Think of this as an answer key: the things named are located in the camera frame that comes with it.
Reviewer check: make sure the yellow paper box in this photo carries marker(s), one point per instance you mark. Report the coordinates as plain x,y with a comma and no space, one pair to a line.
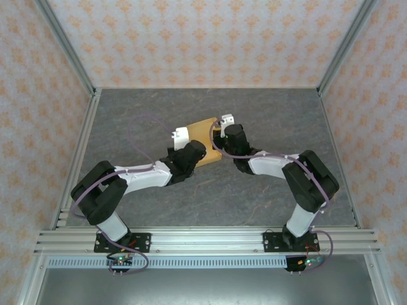
200,133

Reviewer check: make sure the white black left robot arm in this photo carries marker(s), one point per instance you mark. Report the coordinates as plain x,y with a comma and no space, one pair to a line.
143,178

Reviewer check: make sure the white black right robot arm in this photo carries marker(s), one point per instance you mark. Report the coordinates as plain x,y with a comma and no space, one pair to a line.
270,165

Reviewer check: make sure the aluminium mounting beam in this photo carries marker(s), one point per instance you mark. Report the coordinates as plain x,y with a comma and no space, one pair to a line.
206,241

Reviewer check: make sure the grey metal panel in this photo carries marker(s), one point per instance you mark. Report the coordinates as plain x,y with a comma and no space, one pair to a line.
203,287

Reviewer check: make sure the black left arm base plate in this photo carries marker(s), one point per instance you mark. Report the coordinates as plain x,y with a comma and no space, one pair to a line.
143,243

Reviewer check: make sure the aluminium side rail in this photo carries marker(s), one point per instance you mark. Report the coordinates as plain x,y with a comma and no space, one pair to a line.
78,143
340,143

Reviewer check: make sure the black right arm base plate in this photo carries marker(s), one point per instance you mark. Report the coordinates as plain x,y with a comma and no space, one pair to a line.
270,243

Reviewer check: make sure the aluminium frame post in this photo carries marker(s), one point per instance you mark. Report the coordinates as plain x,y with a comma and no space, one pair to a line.
346,47
66,47

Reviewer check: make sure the aluminium frame leg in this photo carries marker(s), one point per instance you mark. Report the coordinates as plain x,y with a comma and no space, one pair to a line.
31,282
378,282

